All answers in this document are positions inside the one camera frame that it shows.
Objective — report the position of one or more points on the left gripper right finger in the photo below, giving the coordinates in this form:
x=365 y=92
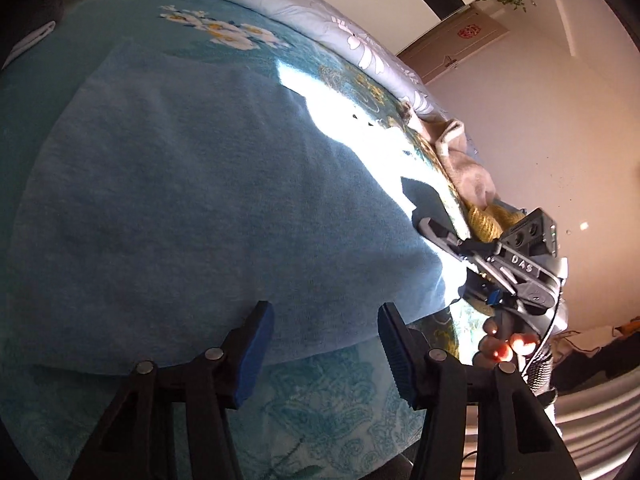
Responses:
x=515 y=438

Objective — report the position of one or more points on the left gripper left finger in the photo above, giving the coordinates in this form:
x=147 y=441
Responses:
x=135 y=436

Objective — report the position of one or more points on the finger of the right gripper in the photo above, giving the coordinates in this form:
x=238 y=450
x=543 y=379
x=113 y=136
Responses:
x=441 y=237

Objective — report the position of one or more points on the light blue fleece garment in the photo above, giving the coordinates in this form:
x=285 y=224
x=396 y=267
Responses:
x=172 y=196

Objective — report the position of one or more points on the clothes pile on floor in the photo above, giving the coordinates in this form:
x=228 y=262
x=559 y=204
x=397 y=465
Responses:
x=580 y=356

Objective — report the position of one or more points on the right hand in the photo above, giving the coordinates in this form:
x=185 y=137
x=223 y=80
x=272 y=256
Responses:
x=493 y=350

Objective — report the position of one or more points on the beige cloth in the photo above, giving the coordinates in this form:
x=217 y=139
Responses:
x=446 y=139

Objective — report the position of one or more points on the yellow knitted cloth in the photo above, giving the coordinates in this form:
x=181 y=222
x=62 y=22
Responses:
x=490 y=223

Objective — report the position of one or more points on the light grey folded garment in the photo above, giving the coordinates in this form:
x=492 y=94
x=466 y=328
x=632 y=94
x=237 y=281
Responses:
x=29 y=41

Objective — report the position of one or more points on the dark grey folded garment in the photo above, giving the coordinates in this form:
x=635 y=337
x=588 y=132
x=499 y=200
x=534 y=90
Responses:
x=48 y=11

